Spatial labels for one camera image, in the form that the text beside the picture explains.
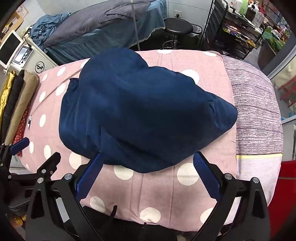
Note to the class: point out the gold fabric roll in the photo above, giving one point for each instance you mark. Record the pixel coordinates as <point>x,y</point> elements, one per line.
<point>5,97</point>

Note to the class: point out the white machine with display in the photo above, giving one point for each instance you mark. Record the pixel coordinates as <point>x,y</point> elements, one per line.
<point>41,61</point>

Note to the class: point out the black metal shelf rack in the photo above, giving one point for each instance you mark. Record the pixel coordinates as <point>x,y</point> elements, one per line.
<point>217,34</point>

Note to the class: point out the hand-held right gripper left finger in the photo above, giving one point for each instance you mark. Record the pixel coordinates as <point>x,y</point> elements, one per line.
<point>89,176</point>

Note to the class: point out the black round stool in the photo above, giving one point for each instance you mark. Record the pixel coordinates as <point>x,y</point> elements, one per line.
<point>178,26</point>

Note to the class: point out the crumpled blue cloth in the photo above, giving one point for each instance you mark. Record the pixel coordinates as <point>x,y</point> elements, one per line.
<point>46,25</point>

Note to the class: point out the white wall socket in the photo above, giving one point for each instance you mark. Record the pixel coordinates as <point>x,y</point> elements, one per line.
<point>178,14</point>

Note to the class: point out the black fabric roll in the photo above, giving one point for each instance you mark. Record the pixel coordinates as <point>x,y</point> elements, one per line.
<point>13,99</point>

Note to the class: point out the white framed monitor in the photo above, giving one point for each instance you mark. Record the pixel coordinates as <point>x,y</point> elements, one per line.
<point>10,47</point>

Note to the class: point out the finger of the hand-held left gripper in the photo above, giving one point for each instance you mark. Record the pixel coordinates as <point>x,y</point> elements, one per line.
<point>49,163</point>
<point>20,144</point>

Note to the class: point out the green bottle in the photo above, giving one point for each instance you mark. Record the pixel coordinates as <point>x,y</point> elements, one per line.
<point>244,5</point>

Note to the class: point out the navy blue jacket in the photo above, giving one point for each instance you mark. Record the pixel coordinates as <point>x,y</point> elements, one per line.
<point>138,111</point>

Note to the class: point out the blue skirted bed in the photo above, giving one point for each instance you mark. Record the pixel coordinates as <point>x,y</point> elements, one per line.
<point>120,34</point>

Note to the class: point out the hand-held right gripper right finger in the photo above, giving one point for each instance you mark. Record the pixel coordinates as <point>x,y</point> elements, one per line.
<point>207,173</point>

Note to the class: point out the clear plastic bottle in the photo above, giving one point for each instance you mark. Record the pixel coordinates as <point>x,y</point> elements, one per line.
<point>258,18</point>

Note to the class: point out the pink polka-dot blanket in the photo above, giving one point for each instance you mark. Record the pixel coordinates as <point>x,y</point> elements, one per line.
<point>150,192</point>

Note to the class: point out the red stool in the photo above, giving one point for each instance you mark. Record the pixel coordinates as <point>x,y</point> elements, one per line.
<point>288,89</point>

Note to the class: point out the beige fabric roll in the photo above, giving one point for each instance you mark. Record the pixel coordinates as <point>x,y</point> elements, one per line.
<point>23,102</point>

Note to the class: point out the red cabinet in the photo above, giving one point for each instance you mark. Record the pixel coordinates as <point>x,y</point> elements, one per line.
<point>286,197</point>

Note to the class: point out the red patterned fabric roll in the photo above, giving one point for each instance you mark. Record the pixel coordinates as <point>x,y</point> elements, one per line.
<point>20,127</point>

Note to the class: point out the dark bottle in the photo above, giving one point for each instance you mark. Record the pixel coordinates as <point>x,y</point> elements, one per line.
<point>252,12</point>

